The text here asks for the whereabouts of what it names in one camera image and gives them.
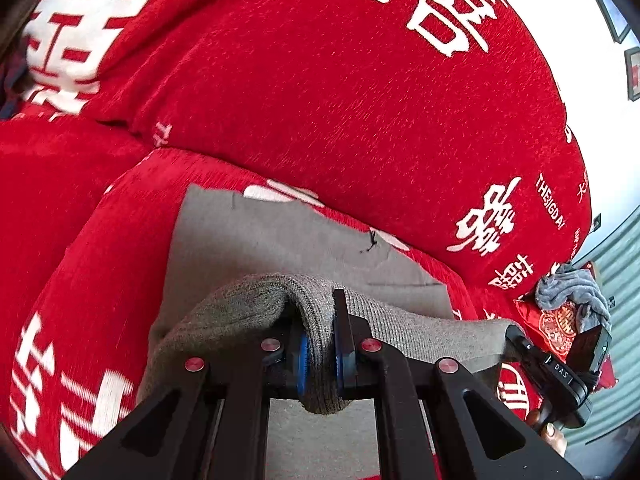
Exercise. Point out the grey towel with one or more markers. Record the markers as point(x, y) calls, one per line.
point(570, 290)

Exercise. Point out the red printed sofa cover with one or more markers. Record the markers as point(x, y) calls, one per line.
point(300, 85)

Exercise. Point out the dark patterned cloth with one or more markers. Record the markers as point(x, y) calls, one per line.
point(10, 77)

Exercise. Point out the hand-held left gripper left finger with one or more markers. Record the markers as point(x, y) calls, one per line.
point(300, 360)

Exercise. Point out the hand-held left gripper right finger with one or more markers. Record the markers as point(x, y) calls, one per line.
point(341, 355)

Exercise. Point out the grey green corrugated panel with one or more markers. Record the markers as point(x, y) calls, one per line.
point(620, 305)

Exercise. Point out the red embroidered cushion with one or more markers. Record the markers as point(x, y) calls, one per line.
point(552, 325)

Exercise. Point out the black picture frame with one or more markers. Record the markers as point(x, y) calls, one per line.
point(619, 20)
point(634, 72)

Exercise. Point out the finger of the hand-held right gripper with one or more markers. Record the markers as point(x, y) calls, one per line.
point(517, 337)

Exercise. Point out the person's right hand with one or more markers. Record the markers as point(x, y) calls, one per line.
point(549, 435)

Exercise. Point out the grey knit sweater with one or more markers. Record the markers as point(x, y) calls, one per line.
point(300, 240)

